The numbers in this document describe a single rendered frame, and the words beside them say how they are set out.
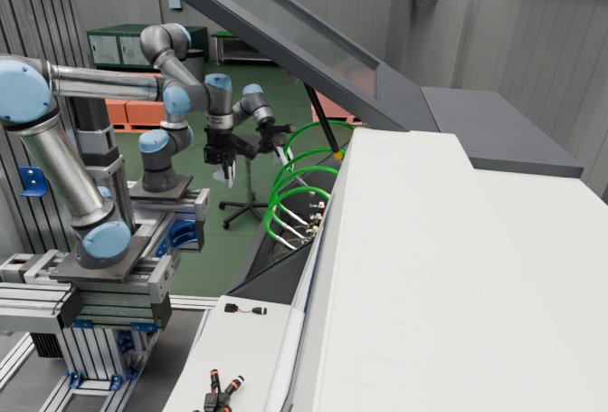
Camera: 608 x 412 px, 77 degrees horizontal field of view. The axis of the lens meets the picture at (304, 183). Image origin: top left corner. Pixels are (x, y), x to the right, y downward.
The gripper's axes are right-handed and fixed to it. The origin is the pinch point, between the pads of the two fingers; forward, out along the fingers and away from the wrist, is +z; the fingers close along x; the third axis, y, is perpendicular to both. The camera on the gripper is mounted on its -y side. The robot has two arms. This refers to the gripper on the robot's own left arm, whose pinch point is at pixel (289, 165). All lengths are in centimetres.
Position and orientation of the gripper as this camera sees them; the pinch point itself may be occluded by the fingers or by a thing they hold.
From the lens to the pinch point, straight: 145.2
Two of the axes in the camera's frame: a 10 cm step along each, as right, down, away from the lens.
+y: -6.8, 4.2, 6.0
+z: 4.1, 9.0, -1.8
